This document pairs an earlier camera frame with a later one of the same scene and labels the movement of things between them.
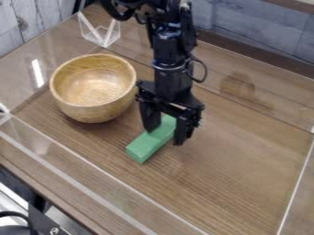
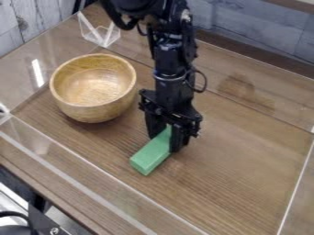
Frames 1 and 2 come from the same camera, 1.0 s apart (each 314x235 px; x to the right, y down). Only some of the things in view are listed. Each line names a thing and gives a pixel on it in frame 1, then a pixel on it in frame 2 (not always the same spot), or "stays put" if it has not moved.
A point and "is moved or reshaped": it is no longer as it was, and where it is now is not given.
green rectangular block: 147,142 is moved or reshaped
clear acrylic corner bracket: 99,35 stays put
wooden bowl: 94,87 stays put
